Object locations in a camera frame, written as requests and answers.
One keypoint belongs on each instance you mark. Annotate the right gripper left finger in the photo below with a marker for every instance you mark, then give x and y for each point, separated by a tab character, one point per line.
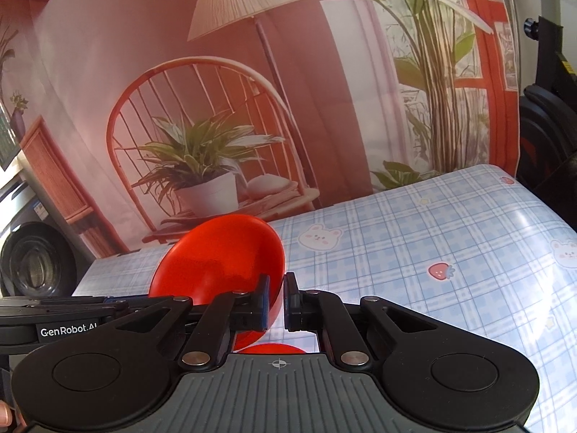
190	337

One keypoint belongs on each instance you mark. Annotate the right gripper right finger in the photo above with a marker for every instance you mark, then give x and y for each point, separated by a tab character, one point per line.
351	335

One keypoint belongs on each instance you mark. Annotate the large red bowl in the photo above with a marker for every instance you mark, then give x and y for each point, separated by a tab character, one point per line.
271	349

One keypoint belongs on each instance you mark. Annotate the medium red bowl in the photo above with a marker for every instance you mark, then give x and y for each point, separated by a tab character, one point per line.
224	254

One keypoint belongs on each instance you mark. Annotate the person's hand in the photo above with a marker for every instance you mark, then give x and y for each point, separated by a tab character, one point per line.
10	420

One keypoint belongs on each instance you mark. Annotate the washing machine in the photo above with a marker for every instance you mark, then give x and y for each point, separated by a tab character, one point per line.
40	254

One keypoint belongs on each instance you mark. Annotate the plaid tablecloth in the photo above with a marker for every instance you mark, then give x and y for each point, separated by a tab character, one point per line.
472	248

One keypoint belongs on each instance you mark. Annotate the printed backdrop cloth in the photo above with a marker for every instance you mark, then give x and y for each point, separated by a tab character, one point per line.
140	118

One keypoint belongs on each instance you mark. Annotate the black exercise bike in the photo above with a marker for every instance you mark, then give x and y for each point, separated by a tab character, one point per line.
547	114

